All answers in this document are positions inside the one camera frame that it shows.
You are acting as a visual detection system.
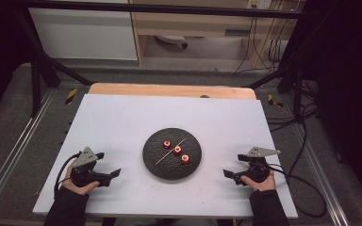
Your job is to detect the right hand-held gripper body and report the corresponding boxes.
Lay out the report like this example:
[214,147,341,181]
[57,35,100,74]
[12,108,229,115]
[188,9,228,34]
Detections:
[241,146,282,184]

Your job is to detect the yellow black tape strip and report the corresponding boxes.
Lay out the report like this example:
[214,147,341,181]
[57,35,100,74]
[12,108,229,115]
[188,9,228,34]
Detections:
[267,93,285,109]
[64,88,78,105]

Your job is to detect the white cabinet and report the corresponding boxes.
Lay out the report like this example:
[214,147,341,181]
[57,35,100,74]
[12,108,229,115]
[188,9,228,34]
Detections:
[27,0,139,61]

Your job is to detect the person's right hand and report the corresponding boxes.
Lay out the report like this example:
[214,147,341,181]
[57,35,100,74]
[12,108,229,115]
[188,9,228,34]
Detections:
[240,170,277,193]

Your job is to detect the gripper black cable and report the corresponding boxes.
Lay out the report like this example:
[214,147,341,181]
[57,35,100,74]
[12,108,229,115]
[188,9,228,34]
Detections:
[267,162,328,218]
[53,152,83,201]

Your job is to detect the thin wooden skewer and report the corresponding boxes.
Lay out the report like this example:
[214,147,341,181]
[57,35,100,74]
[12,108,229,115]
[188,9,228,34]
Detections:
[155,137,188,167]

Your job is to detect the wooden table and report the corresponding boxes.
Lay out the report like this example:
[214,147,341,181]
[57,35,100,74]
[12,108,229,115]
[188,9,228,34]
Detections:
[88,82,257,101]

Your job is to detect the black floor cables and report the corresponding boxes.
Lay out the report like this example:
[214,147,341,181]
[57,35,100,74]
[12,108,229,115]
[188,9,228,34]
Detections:
[266,78,321,177]

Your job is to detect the black cable bundle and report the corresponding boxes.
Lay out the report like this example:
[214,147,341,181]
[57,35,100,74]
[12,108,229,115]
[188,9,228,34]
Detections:
[232,13,297,75]

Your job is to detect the person's left hand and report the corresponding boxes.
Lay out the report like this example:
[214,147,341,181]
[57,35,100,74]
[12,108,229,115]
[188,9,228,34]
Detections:
[60,158,101,197]

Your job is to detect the white power strip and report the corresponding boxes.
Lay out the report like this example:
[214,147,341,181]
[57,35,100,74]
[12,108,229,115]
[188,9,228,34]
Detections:
[246,0,273,10]

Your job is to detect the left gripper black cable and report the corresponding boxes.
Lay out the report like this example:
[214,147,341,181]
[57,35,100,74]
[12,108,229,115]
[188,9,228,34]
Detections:
[53,152,83,201]

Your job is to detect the black curtain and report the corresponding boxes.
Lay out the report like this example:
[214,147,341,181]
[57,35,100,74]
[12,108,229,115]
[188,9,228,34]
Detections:
[0,0,32,121]
[301,0,362,206]

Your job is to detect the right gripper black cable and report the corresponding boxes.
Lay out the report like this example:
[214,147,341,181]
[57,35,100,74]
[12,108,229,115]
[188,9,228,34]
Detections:
[267,162,328,218]

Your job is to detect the black round plate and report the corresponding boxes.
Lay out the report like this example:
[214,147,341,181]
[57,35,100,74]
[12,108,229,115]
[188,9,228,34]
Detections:
[141,127,203,182]

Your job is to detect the light wooden shelf unit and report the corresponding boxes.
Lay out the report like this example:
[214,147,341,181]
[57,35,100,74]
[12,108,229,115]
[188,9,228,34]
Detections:
[128,0,297,69]

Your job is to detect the white flat object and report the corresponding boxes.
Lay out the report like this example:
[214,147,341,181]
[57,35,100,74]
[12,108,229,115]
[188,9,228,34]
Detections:
[154,34,189,49]

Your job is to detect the aluminium rail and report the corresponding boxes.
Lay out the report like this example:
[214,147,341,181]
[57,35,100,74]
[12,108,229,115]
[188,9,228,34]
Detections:
[0,89,57,215]
[294,124,351,226]

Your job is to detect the white board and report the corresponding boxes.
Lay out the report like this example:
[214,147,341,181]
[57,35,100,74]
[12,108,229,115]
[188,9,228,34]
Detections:
[32,93,299,220]

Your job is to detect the black metal frame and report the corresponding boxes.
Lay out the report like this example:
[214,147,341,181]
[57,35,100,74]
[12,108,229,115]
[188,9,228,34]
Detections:
[11,0,321,124]

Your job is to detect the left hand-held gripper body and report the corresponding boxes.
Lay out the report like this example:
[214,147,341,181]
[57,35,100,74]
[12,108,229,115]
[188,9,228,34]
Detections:
[70,146,103,188]

